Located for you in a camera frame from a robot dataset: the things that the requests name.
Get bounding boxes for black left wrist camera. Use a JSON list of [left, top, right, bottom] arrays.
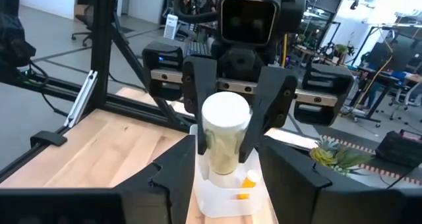
[[216, 0, 278, 47]]

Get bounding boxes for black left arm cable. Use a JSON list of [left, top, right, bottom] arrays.
[[173, 0, 225, 24]]

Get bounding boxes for black office chair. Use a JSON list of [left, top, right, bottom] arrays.
[[71, 5, 100, 49]]

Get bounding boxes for black mat with orange-striped edges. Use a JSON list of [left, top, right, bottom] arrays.
[[321, 134, 422, 187]]

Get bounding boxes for silver metal bracket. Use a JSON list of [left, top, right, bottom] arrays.
[[63, 69, 99, 128]]

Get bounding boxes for white ribbed appliance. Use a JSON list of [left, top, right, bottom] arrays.
[[163, 13, 179, 40]]

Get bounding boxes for black case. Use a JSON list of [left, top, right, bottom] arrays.
[[375, 130, 422, 167]]

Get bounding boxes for black aluminium rig frame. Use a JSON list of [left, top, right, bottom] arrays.
[[0, 0, 198, 184]]

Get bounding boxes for black frame clip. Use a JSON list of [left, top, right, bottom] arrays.
[[30, 130, 69, 148]]

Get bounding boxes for yellow-green pill bottle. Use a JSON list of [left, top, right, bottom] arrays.
[[200, 91, 253, 176]]

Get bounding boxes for black device with green light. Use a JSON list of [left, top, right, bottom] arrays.
[[0, 12, 37, 83]]

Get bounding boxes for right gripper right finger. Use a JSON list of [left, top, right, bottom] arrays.
[[257, 136, 422, 224]]

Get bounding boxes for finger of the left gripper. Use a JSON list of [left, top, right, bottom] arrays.
[[239, 67, 298, 164], [182, 55, 218, 155]]

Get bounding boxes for green succulent in pot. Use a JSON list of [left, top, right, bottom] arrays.
[[309, 135, 375, 178]]

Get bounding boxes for yellow cable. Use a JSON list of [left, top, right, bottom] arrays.
[[281, 34, 289, 68]]

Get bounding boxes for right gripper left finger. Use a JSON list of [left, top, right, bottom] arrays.
[[0, 134, 197, 224]]

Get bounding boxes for small amber pill bottle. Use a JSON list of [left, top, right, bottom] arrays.
[[237, 169, 262, 201]]

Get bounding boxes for clear plastic bin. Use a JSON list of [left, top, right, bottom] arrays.
[[189, 124, 270, 218]]

